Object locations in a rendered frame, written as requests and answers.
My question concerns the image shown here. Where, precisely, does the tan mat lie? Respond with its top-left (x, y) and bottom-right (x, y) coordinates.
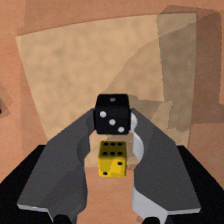
top-left (15, 13), bottom-right (196, 148)

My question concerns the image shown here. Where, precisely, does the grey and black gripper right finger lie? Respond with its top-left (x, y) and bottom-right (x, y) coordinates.
top-left (128, 108), bottom-right (224, 224)

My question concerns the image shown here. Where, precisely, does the yellow die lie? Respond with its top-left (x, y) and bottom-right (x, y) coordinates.
top-left (98, 141), bottom-right (127, 177)

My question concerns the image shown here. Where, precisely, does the black die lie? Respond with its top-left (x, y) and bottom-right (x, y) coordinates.
top-left (95, 94), bottom-right (130, 135)

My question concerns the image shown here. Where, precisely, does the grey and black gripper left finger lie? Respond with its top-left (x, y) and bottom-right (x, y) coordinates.
top-left (0, 108), bottom-right (97, 224)

